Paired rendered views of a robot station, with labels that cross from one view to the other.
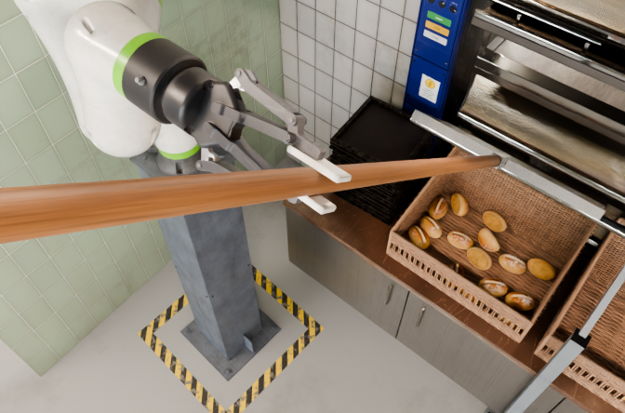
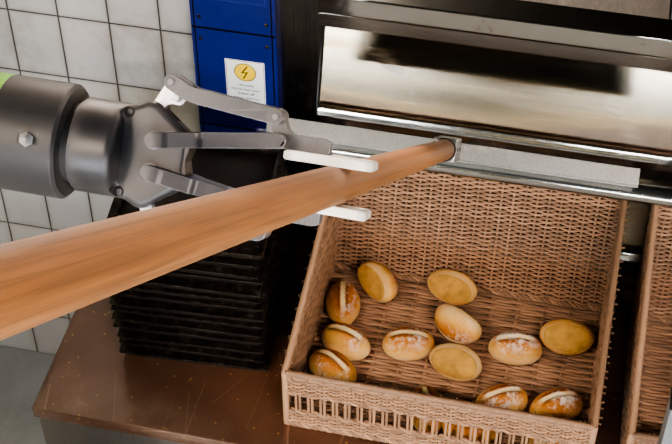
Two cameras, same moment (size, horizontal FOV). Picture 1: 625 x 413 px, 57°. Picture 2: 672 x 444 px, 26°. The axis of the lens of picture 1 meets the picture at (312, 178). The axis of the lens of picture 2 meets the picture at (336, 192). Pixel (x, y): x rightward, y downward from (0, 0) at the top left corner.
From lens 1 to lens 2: 0.58 m
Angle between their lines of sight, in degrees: 19
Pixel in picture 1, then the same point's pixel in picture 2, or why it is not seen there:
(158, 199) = (286, 197)
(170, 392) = not seen: outside the picture
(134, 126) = not seen: outside the picture
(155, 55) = (31, 98)
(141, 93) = (30, 158)
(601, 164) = (592, 111)
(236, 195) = (315, 195)
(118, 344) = not seen: outside the picture
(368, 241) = (241, 415)
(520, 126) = (435, 93)
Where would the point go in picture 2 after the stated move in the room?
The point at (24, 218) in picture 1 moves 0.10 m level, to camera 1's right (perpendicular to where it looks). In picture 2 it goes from (251, 211) to (414, 152)
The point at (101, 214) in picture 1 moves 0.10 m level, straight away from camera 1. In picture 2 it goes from (272, 211) to (128, 150)
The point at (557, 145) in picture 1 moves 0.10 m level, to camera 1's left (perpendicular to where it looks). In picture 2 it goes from (510, 105) to (462, 122)
